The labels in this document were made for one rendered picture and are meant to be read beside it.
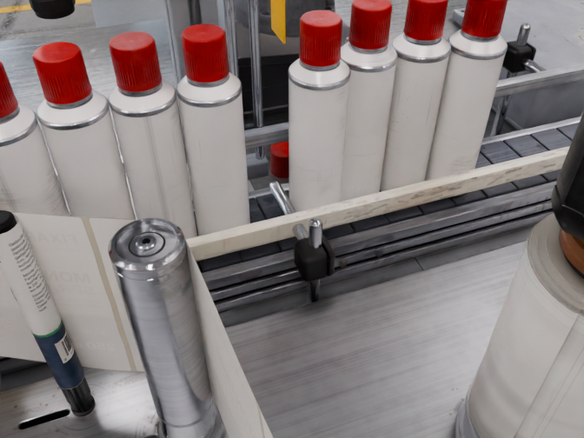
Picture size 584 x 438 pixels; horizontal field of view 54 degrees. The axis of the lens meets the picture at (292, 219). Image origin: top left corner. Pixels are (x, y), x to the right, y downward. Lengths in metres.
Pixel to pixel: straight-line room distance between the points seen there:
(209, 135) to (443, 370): 0.26
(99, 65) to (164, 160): 0.55
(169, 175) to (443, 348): 0.26
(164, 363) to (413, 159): 0.34
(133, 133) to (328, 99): 0.16
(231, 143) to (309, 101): 0.07
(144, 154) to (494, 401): 0.31
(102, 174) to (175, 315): 0.19
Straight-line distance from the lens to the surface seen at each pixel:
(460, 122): 0.57
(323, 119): 0.49
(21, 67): 1.05
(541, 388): 0.34
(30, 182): 0.47
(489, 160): 0.70
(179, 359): 0.34
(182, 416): 0.39
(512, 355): 0.34
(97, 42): 1.09
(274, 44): 0.82
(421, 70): 0.53
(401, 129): 0.56
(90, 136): 0.46
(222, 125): 0.46
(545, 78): 0.71
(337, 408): 0.45
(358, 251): 0.58
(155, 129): 0.46
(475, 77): 0.55
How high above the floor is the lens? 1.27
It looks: 42 degrees down
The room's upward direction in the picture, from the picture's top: straight up
